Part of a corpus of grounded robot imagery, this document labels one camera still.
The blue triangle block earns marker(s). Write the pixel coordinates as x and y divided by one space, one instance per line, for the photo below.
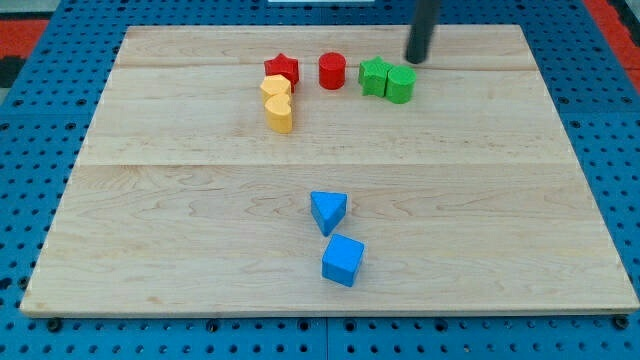
328 209

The red star block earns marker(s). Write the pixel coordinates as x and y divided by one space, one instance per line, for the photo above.
283 65

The red cylinder block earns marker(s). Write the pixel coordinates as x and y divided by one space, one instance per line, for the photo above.
332 67

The yellow hexagon block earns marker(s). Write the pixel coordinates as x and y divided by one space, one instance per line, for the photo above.
274 85

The light wooden board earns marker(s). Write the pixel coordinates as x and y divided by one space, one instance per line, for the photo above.
240 171

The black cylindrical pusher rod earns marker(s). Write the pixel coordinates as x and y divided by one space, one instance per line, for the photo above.
424 21

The yellow heart block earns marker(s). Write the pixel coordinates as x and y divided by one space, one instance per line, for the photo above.
278 113

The blue cube block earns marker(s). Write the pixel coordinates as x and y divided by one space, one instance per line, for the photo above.
341 260

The green star block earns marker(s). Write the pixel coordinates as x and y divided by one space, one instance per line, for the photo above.
373 75

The green cylinder block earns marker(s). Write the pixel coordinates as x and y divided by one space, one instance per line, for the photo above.
400 84

